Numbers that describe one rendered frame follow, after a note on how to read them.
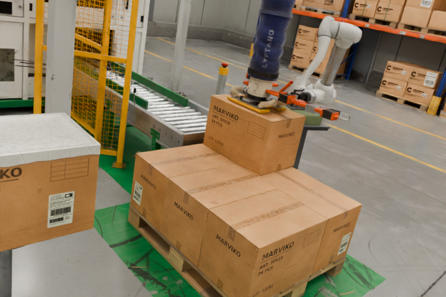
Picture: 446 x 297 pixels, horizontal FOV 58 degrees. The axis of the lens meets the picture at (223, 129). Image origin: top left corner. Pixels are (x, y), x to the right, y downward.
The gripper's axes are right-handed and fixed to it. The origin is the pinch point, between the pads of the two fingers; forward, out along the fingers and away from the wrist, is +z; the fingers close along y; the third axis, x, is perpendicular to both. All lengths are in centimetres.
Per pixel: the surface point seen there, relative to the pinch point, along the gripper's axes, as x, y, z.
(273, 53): 17.2, -27.2, 6.2
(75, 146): -17, 6, 159
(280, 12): 17, -54, 7
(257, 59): 25.1, -21.2, 11.3
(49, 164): -17, 12, 169
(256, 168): 0, 50, 19
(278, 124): -4.1, 16.7, 11.4
